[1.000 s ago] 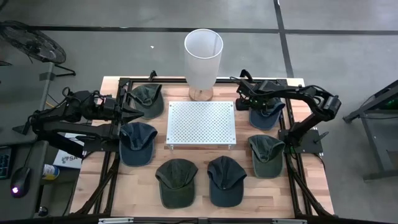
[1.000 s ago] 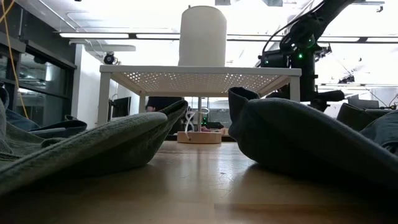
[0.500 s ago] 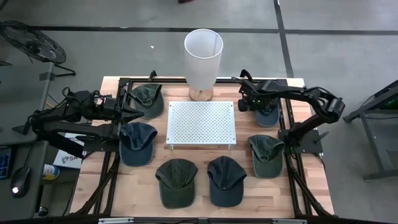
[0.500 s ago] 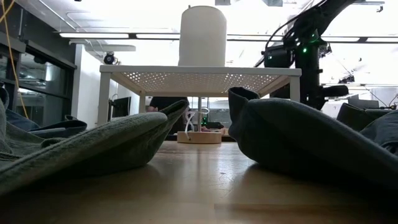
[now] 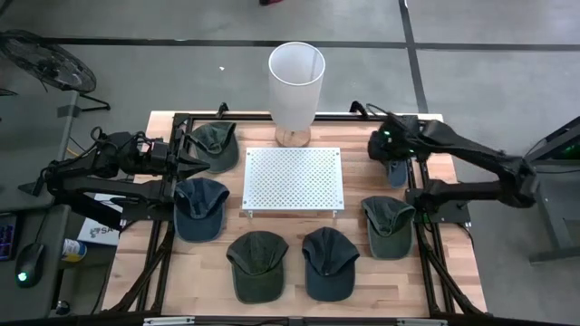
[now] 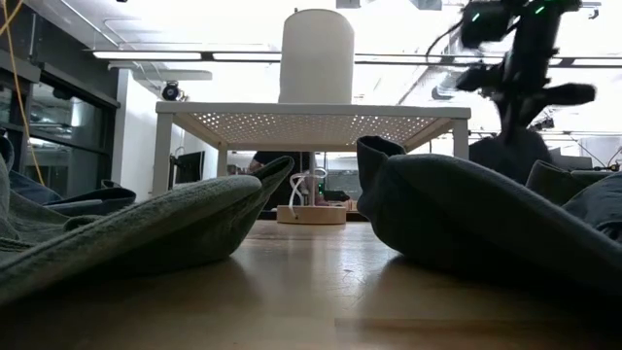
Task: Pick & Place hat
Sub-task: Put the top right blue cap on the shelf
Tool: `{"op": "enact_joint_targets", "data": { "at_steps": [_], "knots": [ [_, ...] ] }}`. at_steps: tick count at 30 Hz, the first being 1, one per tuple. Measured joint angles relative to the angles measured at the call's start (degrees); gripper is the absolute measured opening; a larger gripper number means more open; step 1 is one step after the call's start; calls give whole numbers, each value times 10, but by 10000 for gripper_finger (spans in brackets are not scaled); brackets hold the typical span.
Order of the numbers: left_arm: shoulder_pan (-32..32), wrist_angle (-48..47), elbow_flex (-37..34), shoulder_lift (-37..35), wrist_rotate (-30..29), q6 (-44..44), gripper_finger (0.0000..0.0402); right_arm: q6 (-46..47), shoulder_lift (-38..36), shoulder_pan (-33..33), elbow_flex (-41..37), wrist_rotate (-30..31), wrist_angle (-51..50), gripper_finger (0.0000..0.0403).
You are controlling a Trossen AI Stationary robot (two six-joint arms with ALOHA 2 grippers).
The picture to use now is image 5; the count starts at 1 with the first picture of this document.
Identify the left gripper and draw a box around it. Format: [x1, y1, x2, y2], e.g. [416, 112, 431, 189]
[147, 139, 211, 182]

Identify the blue denim baseball cap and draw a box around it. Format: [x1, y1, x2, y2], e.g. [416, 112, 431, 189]
[173, 177, 231, 244]
[385, 158, 410, 189]
[301, 226, 361, 303]

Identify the green denim baseball cap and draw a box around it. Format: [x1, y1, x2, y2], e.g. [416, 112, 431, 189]
[361, 196, 417, 261]
[226, 230, 290, 305]
[188, 120, 240, 175]

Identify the white perforated metal rack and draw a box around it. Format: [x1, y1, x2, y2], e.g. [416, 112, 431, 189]
[241, 147, 345, 220]

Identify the white lamp with wooden base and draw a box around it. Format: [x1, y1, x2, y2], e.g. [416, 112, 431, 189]
[266, 41, 326, 149]

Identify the white printed cardboard box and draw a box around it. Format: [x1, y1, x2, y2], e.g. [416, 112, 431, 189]
[76, 192, 123, 248]

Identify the white and yellow can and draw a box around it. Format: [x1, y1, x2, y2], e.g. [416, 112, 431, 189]
[61, 238, 88, 264]

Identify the grey desk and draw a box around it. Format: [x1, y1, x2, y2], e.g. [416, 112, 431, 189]
[0, 90, 81, 321]

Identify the black wedge stand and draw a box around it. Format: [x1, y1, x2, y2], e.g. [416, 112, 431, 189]
[17, 177, 46, 198]

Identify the black floor fan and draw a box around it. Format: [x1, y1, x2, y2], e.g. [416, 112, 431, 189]
[0, 29, 111, 112]

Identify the black metal side table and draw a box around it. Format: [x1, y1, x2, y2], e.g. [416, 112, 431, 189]
[525, 115, 580, 264]

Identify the black computer mouse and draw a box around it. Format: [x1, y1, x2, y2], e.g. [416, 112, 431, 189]
[14, 242, 46, 289]

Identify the backlit keyboard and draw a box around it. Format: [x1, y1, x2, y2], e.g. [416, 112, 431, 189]
[0, 212, 19, 263]

